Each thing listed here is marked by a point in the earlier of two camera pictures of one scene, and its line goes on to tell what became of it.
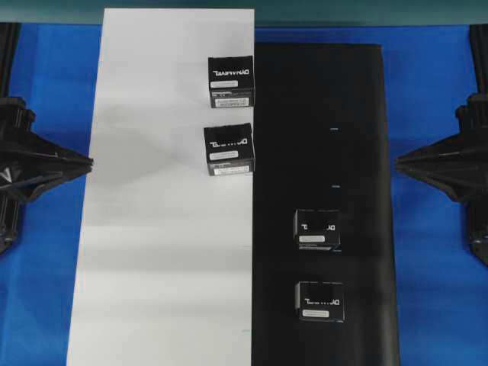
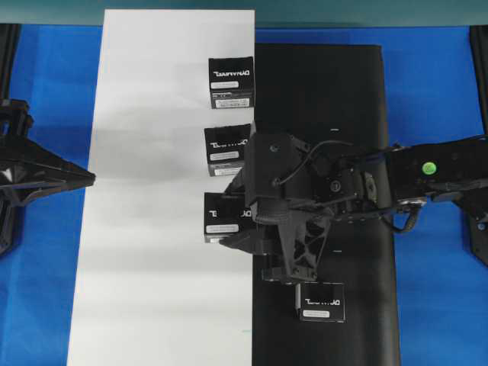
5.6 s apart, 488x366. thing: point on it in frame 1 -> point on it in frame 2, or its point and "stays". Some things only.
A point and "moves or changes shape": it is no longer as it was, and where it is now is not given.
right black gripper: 457,165 -> 294,191
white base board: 164,269 stays
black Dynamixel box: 232,82 stays
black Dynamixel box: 321,301 stays
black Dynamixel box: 318,229 moves or changes shape
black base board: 320,142 stays
